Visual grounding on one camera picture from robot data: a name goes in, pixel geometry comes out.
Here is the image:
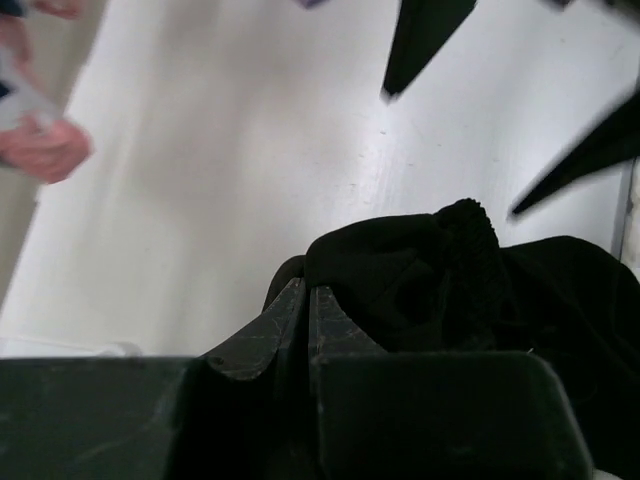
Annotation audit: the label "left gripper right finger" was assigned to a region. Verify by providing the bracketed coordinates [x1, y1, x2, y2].
[308, 286, 385, 360]

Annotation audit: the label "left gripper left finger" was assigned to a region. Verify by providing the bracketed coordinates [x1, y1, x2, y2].
[203, 278, 306, 381]

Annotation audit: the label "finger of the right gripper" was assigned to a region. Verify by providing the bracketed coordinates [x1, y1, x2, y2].
[509, 86, 639, 216]
[382, 0, 476, 100]

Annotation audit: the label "black trousers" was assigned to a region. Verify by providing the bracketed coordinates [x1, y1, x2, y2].
[266, 199, 639, 479]

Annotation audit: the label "blurred person hand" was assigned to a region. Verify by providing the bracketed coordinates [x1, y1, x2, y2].
[1, 1, 92, 184]

